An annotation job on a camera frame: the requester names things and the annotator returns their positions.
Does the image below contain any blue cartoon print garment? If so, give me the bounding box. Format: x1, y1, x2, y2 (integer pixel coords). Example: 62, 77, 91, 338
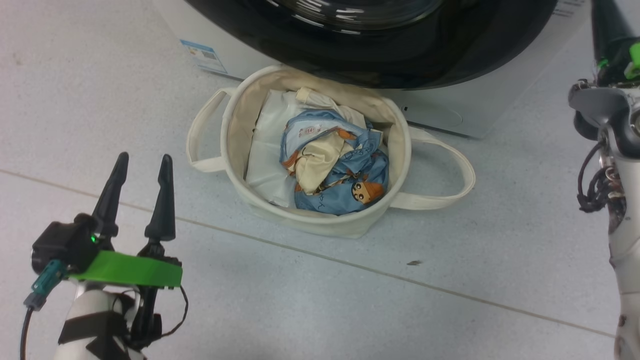
280, 110, 390, 216

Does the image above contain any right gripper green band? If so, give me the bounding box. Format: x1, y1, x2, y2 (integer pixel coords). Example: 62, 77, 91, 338
591, 0, 640, 88

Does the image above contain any black round washing machine door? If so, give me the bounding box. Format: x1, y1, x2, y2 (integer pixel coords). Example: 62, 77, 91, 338
182, 0, 559, 91

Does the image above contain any black text warning label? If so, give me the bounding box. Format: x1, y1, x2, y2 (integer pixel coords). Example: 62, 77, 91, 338
552, 0, 587, 19

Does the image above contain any white washing machine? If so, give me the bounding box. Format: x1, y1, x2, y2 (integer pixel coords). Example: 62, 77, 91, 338
152, 0, 593, 140

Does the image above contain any blue energy label sticker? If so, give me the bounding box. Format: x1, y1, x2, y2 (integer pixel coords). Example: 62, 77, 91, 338
180, 39, 229, 76

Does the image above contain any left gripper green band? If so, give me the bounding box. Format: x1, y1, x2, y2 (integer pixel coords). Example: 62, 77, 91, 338
69, 152, 183, 289

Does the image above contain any thin black left gripper cable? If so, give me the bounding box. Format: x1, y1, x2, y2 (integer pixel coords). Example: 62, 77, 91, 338
112, 286, 189, 346

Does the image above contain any teal left camera cable plug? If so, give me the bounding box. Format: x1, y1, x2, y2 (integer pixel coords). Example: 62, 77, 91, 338
23, 260, 67, 312

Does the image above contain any cream orange print garment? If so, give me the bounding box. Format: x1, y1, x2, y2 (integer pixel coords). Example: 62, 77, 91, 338
294, 131, 354, 196

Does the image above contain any white basket liner cloth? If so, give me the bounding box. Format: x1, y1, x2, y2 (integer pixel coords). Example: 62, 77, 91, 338
244, 89, 368, 209

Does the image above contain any cream fabric laundry basket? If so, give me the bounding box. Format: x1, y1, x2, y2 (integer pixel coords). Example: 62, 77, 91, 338
186, 65, 476, 239

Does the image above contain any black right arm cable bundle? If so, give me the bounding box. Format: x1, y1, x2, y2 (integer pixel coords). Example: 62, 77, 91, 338
577, 142, 627, 214

